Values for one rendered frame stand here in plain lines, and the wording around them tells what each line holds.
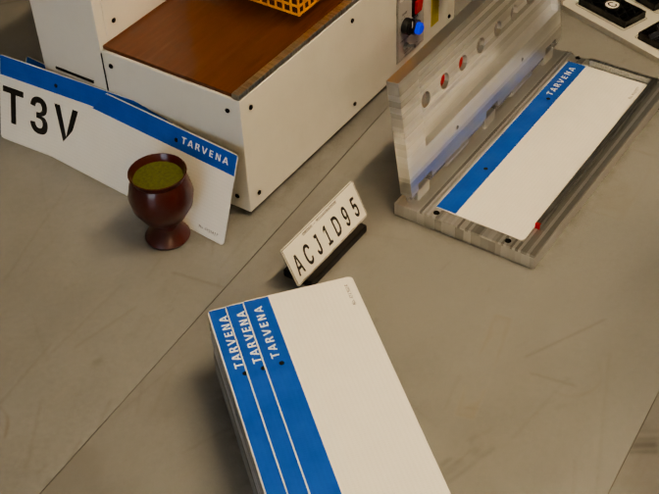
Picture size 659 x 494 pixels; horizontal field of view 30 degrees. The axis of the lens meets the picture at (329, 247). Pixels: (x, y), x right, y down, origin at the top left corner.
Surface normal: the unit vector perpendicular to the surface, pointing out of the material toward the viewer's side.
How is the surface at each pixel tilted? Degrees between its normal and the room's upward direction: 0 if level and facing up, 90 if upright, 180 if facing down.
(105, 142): 69
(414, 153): 83
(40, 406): 0
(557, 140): 0
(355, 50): 90
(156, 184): 0
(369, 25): 90
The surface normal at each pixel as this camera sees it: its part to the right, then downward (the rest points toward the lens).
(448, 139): 0.82, 0.25
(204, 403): -0.04, -0.74
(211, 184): -0.58, 0.25
